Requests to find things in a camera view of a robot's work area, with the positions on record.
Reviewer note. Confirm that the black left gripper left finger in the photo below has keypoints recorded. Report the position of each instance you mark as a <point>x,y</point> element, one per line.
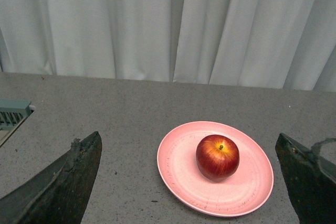
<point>60,192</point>

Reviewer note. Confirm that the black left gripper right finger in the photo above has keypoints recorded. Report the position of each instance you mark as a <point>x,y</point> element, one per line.
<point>309,178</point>

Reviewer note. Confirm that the red apple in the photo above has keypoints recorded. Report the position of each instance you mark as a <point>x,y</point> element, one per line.
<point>217,157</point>

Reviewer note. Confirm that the pink plate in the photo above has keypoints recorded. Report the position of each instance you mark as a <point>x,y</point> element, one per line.
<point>242,193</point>

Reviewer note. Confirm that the grey slotted device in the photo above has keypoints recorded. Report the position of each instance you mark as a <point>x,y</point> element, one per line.
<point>14,113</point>

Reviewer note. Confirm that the white curtain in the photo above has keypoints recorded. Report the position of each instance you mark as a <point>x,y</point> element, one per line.
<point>287,44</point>

